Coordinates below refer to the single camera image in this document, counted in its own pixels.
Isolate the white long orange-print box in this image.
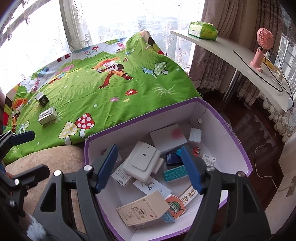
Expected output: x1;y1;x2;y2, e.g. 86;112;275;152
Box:
179;185;199;206

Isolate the red toy car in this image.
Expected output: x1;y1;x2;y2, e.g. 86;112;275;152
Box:
193;147;200;156

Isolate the teal small medicine box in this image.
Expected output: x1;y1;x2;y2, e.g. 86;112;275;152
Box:
163;165;188;182

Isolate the beige tall carton box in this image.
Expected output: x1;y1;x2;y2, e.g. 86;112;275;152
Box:
116;190;169;226

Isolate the purple-edged cardboard storage box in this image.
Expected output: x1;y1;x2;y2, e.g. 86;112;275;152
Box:
84;97;253;240

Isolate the white card box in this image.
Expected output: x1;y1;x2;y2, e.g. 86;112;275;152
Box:
133;177;172;198

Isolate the white plastic device box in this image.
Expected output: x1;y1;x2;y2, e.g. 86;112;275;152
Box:
122;141;161;182

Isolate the grey box pink print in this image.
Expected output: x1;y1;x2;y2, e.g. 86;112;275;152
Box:
149;124;187;155

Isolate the grey-green striped medicine box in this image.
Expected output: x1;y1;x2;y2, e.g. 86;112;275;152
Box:
38;107;57;125

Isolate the black small carton box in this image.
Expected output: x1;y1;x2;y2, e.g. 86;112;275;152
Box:
35;92;49;107

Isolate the orange round sticker card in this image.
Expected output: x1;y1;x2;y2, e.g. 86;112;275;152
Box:
165;194;186;219

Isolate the green cartoon print cloth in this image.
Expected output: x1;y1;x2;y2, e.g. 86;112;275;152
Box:
3;31;199;165

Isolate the white small square box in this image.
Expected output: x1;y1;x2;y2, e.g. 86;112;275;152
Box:
189;128;202;143

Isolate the white lace sheer curtain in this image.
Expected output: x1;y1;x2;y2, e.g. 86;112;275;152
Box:
1;1;205;93

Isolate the white curved shelf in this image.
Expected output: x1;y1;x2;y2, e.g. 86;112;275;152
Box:
170;30;290;114

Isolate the pink handheld fan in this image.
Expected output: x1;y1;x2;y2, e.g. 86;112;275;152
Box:
250;28;274;73

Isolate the green tissue pack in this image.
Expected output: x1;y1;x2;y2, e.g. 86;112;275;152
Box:
188;21;218;41

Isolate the patterned right curtain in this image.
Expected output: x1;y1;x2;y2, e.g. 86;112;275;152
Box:
183;1;290;114

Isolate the white floor cable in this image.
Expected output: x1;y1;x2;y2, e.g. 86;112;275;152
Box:
253;129;290;192

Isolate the black cable on shelf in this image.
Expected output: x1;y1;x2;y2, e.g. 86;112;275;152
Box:
232;49;295;110

